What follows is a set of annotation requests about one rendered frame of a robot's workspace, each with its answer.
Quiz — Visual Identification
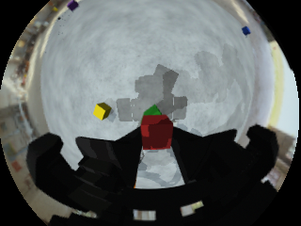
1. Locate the small purple block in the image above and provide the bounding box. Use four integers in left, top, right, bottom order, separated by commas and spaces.
67, 0, 79, 11

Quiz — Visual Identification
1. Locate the small yellow cube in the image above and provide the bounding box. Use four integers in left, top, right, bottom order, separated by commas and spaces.
94, 102, 112, 120

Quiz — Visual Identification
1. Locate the small blue block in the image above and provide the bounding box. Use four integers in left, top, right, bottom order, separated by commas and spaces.
241, 25, 251, 35

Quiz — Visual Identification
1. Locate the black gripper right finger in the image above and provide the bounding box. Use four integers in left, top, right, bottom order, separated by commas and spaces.
170, 125, 237, 185

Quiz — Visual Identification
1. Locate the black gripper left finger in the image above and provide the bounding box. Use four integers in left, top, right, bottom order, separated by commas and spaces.
75, 127, 142, 188

